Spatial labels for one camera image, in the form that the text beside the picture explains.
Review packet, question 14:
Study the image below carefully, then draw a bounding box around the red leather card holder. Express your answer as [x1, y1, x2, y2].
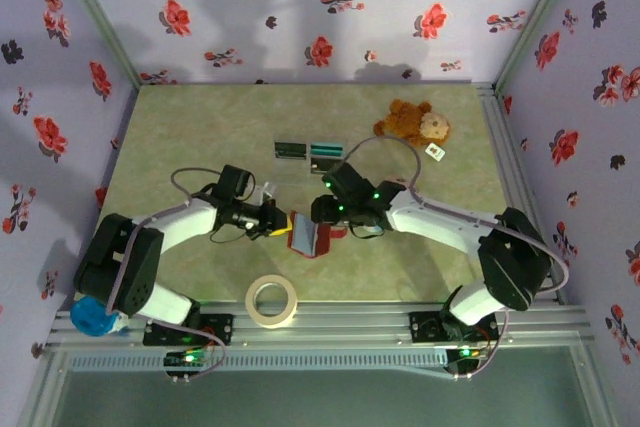
[285, 211, 347, 259]

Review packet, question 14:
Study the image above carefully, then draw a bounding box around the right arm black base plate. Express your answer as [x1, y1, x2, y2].
[408, 310, 501, 344]

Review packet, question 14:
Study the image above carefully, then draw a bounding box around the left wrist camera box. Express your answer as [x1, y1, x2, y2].
[248, 180, 278, 205]

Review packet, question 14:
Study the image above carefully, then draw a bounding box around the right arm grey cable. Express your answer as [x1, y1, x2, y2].
[343, 135, 571, 381]

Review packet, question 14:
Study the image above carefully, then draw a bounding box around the masking tape roll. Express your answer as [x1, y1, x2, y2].
[244, 274, 300, 331]

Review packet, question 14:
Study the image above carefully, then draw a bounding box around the grey slotted cable duct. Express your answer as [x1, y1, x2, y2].
[67, 349, 451, 374]

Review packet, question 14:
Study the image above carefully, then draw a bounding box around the blue round plastic object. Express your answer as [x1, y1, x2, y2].
[69, 296, 129, 338]

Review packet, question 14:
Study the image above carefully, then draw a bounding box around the aluminium corner post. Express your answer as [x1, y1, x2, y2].
[47, 0, 146, 93]
[492, 0, 587, 93]

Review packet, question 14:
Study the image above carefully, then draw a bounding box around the brown plush monkey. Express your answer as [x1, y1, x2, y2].
[373, 99, 453, 148]

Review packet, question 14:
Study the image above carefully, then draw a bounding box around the aluminium frame leg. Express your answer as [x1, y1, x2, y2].
[19, 346, 71, 427]
[569, 341, 621, 427]

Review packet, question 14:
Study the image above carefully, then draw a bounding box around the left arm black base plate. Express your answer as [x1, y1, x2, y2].
[143, 313, 235, 347]

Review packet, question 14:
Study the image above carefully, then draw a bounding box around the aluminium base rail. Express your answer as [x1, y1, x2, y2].
[47, 300, 594, 348]

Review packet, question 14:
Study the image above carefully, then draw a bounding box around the teal credit card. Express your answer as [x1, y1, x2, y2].
[310, 142, 345, 158]

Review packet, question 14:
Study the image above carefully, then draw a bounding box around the aluminium side rail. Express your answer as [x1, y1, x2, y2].
[477, 82, 566, 306]

